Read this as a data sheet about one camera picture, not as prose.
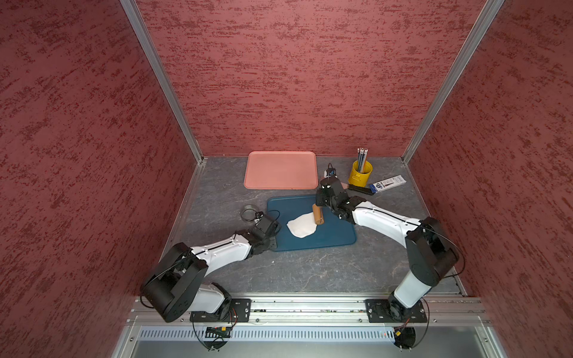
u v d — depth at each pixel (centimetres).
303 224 95
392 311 65
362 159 103
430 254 46
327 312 76
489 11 71
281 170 117
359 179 103
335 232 92
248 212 98
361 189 107
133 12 71
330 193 70
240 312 74
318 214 92
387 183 109
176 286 42
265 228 70
